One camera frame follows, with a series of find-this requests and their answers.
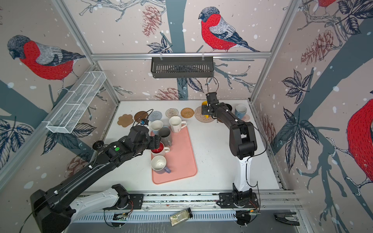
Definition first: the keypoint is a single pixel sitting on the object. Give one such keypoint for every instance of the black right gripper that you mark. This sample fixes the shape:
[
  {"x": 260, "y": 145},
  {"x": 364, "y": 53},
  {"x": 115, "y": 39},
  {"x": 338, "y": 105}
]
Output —
[{"x": 203, "y": 111}]

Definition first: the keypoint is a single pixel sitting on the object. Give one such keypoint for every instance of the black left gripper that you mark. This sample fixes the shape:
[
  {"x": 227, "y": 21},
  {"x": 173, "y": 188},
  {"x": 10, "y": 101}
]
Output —
[{"x": 155, "y": 141}]

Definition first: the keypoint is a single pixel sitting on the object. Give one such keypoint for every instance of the yellow mug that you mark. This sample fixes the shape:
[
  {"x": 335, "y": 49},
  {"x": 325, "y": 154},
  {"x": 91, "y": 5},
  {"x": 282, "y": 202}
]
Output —
[{"x": 205, "y": 103}]

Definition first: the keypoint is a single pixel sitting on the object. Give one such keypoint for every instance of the round bunny print coaster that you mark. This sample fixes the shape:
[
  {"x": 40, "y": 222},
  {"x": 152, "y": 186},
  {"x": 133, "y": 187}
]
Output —
[{"x": 200, "y": 117}]

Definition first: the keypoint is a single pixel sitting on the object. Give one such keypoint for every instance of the grey mug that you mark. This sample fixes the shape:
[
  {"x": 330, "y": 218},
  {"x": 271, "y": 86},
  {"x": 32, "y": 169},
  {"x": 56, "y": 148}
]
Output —
[{"x": 166, "y": 137}]

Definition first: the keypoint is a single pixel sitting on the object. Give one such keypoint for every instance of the black mug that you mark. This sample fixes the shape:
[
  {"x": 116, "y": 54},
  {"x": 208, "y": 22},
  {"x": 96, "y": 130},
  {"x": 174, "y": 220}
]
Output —
[{"x": 229, "y": 107}]

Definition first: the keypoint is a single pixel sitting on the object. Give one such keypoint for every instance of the grey round felt coaster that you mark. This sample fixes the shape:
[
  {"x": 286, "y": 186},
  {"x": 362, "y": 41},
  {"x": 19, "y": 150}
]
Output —
[{"x": 155, "y": 115}]

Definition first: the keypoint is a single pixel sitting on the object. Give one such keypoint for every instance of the dark brown glossy coaster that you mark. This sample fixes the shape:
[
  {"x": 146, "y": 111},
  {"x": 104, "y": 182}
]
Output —
[{"x": 139, "y": 116}]

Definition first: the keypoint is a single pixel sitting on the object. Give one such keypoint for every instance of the white blue handled mug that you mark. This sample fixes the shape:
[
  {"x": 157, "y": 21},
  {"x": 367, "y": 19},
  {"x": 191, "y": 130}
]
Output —
[{"x": 240, "y": 111}]

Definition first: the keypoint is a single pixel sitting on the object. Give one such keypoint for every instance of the multicolour zigzag woven coaster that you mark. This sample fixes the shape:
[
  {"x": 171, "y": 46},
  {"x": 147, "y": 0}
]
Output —
[{"x": 172, "y": 112}]

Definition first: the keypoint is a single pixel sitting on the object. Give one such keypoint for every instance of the tan paw shaped coaster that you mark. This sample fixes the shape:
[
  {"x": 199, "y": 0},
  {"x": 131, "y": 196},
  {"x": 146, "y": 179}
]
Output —
[{"x": 125, "y": 120}]

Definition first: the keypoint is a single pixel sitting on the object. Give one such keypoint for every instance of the pink flower shaped coaster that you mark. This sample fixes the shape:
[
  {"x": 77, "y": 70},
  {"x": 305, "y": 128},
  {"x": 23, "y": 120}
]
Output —
[{"x": 246, "y": 118}]

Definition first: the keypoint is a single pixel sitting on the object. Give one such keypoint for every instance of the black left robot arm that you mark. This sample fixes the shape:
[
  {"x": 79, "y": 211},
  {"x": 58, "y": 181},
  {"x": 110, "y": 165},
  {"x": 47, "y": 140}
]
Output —
[{"x": 54, "y": 210}]

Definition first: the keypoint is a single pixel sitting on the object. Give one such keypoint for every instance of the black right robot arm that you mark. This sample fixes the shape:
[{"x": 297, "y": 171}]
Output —
[{"x": 242, "y": 138}]

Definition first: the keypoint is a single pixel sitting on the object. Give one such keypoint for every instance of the brown rattan woven coaster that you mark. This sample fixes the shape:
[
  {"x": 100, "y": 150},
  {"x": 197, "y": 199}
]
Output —
[{"x": 187, "y": 112}]

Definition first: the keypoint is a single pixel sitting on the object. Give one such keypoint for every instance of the red interior white mug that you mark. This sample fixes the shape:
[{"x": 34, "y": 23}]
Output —
[{"x": 162, "y": 150}]

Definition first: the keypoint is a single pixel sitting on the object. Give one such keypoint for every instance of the light blue mug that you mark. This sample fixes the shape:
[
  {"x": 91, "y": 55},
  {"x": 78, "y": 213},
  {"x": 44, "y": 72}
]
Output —
[{"x": 155, "y": 126}]

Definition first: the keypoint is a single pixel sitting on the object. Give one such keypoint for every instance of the white faceted mug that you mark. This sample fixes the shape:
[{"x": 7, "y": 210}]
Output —
[{"x": 177, "y": 124}]

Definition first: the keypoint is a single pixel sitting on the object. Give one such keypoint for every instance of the pink rectangular tray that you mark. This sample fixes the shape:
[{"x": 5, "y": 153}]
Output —
[{"x": 180, "y": 159}]

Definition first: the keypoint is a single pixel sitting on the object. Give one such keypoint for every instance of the black lid spice jar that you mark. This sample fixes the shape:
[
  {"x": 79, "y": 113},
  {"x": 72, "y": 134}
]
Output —
[{"x": 98, "y": 145}]

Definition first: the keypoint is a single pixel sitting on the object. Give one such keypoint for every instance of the fallen spice jar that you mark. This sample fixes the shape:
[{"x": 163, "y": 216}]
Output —
[{"x": 181, "y": 216}]

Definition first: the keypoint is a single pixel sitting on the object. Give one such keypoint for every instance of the black clamp tool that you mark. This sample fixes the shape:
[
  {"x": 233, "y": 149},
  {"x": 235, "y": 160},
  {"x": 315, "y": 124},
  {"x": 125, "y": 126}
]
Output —
[{"x": 288, "y": 218}]

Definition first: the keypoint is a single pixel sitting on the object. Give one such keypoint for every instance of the white purple handled mug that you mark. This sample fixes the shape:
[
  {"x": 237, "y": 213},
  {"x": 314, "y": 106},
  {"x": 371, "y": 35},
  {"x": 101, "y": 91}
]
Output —
[{"x": 159, "y": 165}]

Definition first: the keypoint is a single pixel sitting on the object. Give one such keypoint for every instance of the black hanging wire basket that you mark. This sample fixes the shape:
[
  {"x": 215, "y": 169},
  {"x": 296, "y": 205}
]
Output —
[{"x": 182, "y": 67}]

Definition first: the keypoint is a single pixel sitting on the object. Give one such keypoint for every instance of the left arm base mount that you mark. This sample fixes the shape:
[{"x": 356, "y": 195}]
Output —
[{"x": 125, "y": 201}]

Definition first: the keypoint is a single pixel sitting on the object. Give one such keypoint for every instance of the white wire mesh shelf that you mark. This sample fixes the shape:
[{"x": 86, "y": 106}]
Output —
[{"x": 79, "y": 98}]

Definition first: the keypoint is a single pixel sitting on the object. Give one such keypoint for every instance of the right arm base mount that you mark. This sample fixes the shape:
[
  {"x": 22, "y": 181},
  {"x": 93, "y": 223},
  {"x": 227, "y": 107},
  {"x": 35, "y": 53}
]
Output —
[{"x": 242, "y": 199}]

